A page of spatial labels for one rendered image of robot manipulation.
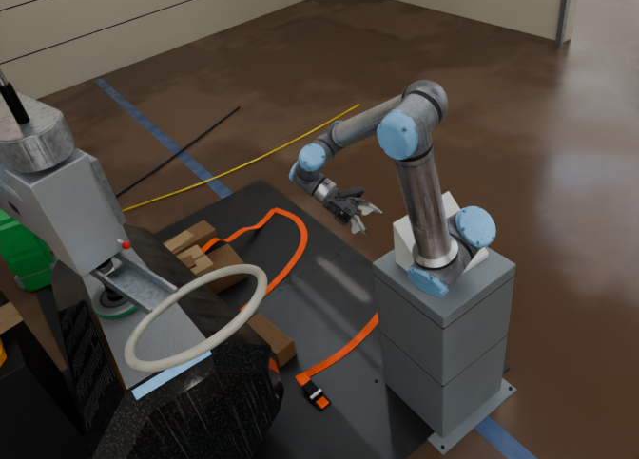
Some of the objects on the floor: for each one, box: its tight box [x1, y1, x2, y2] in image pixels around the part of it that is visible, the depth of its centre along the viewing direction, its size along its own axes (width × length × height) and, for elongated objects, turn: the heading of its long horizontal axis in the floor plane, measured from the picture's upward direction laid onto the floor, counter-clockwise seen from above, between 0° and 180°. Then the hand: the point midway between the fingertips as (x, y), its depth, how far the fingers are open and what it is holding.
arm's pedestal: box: [372, 246, 516, 455], centre depth 241 cm, size 50×50×85 cm
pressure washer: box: [0, 208, 58, 293], centre depth 351 cm, size 35×35×87 cm
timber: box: [246, 313, 297, 368], centre depth 296 cm, size 30×12×12 cm, turn 52°
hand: (376, 223), depth 202 cm, fingers open, 14 cm apart
